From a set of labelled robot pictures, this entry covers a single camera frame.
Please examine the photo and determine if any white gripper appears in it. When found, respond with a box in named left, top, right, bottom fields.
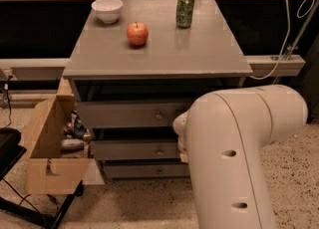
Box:
left=172, top=112, right=188, bottom=163

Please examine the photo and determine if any green soda can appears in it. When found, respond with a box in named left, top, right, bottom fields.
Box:
left=175, top=0, right=194, bottom=28

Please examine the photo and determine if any black floor cable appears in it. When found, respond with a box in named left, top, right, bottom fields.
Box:
left=2, top=177, right=61, bottom=222

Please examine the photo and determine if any cardboard box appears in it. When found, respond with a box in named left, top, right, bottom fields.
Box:
left=19, top=77, right=106, bottom=196

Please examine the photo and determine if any white cable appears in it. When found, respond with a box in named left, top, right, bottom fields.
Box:
left=248, top=0, right=315, bottom=82

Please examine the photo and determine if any grey drawer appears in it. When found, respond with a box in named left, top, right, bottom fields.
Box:
left=103, top=163, right=189, bottom=179
left=75, top=100, right=191, bottom=128
left=92, top=140, right=179, bottom=160

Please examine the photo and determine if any grey top drawer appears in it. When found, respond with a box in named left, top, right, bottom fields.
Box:
left=75, top=100, right=191, bottom=128

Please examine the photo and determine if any grey drawer cabinet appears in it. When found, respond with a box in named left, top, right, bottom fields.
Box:
left=63, top=0, right=252, bottom=179

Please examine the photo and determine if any white ceramic bowl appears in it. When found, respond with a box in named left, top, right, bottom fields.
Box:
left=91, top=0, right=123, bottom=24

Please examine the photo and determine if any red apple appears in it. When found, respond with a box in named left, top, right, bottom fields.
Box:
left=127, top=22, right=149, bottom=46

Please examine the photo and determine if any dark bottle in box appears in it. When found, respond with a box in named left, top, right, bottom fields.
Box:
left=71, top=111, right=87, bottom=139

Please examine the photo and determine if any grey bottom drawer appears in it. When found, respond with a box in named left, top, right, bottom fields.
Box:
left=103, top=163, right=189, bottom=179

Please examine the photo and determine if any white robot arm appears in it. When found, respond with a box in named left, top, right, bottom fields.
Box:
left=173, top=85, right=308, bottom=229

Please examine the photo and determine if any silver can in box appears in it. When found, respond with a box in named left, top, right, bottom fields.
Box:
left=61, top=139, right=84, bottom=150

